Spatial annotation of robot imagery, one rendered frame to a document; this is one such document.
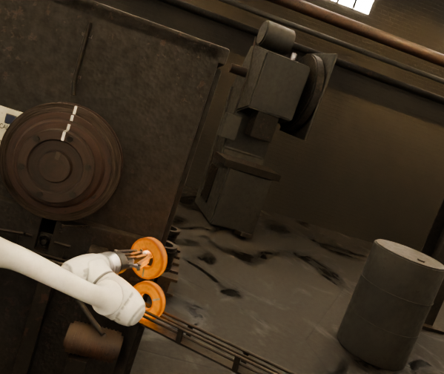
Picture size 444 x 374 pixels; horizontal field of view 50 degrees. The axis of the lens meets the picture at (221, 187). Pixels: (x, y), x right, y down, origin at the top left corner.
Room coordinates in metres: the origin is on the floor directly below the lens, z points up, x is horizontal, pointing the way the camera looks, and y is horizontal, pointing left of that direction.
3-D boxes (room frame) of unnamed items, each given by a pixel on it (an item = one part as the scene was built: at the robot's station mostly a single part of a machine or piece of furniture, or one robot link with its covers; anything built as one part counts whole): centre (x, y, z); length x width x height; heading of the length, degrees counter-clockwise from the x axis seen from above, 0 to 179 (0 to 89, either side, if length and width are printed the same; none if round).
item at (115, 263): (1.52, 0.28, 0.91); 0.09 x 0.06 x 0.09; 64
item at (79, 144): (1.78, 0.62, 1.11); 0.28 x 0.06 x 0.28; 99
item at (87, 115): (1.88, 0.64, 1.11); 0.47 x 0.06 x 0.47; 99
